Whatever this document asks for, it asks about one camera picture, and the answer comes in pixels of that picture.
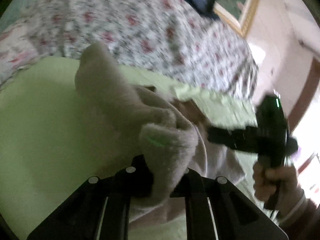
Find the right hand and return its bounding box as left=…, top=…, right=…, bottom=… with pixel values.
left=253, top=161, right=304, bottom=216

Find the green landscape headboard panel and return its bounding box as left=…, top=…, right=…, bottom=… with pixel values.
left=214, top=0, right=260, bottom=37

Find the teal floral pillow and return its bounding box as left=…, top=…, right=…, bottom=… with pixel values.
left=0, top=0, right=28, bottom=32

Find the floral rose quilt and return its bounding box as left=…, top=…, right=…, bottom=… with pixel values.
left=1, top=0, right=258, bottom=99

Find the right forearm beige sleeve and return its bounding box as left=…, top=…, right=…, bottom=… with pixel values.
left=277, top=195, right=319, bottom=240

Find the light green bed sheet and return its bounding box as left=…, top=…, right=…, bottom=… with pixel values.
left=1, top=56, right=271, bottom=239

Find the beige fuzzy sweater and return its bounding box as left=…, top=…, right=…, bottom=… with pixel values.
left=75, top=42, right=245, bottom=229

